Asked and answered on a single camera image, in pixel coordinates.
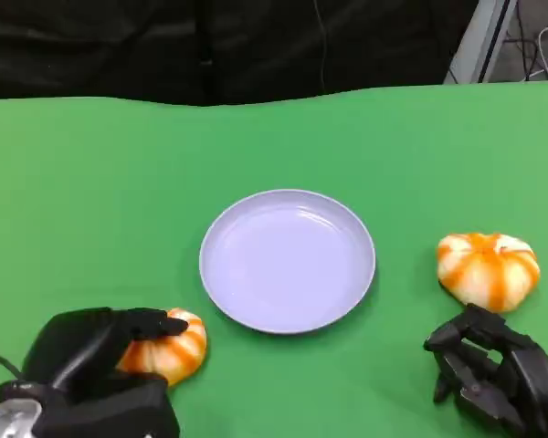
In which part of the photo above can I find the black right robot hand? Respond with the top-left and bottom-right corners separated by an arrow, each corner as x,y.
423,303 -> 548,438

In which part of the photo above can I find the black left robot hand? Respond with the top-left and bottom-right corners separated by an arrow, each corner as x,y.
20,307 -> 189,399

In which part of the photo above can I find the orange and white bread roll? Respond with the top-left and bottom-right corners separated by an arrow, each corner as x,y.
436,232 -> 542,314
116,307 -> 208,388

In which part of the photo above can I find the green table cloth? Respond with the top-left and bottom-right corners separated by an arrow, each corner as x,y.
0,79 -> 548,438

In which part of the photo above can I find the lilac plate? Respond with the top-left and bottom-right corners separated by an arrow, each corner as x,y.
198,188 -> 377,337

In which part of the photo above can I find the black backdrop curtain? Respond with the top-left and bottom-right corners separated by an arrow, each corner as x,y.
0,0 -> 481,107

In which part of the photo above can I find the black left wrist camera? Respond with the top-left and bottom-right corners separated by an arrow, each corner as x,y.
32,374 -> 182,438

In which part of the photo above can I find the white charger cable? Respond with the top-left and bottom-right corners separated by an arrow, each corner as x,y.
523,16 -> 548,81

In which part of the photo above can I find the grey metal frame post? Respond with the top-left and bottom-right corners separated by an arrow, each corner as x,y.
443,0 -> 518,85

